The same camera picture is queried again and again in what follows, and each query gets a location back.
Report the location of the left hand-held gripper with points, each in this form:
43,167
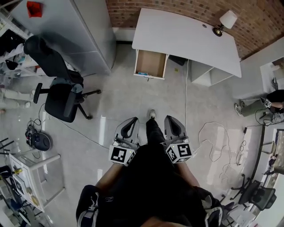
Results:
121,155

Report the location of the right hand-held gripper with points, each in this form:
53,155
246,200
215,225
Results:
180,153

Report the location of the small blue item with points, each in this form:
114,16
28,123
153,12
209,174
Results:
143,73

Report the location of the white wooden desk drawer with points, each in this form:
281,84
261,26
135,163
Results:
151,63

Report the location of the person's right forearm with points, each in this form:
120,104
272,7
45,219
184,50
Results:
187,175

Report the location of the person's left forearm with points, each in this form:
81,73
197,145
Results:
108,175

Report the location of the white desk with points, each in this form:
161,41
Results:
182,37

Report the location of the person's black trouser leg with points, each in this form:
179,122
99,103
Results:
154,133

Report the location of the person's white shoe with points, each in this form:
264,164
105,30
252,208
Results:
152,113

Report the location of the person's black jacket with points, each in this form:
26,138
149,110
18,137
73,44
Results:
151,190

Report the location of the round black floor device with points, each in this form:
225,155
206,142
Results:
42,140

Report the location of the black framed work table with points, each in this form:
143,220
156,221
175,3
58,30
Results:
271,155

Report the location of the white glass side table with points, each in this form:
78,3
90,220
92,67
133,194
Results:
33,177

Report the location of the black mesh office chair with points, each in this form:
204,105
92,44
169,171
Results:
257,195

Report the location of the grey metal cabinet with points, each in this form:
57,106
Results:
73,28

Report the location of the white shade table lamp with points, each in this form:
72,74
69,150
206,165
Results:
226,20

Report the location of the white storage shelf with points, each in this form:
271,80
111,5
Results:
13,53

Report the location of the red cloth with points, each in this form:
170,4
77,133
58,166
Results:
34,9

